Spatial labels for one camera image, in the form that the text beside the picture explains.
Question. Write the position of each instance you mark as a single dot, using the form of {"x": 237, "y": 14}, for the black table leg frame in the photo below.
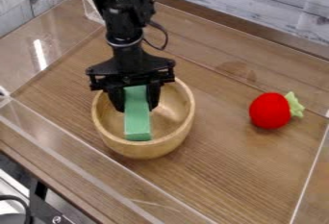
{"x": 44, "y": 213}

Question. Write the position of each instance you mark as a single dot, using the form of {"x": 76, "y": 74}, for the red plush strawberry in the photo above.
{"x": 272, "y": 110}

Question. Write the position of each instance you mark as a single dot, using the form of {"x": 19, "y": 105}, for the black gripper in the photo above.
{"x": 133, "y": 67}

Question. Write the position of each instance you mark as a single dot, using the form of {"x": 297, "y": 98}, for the clear acrylic corner bracket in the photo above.
{"x": 91, "y": 12}

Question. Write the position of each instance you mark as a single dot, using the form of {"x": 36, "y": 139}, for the green rectangular stick block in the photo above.
{"x": 137, "y": 120}

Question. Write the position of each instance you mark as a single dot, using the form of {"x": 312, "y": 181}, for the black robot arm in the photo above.
{"x": 126, "y": 17}

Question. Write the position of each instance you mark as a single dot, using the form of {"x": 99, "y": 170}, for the light wooden bowl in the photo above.
{"x": 170, "y": 123}

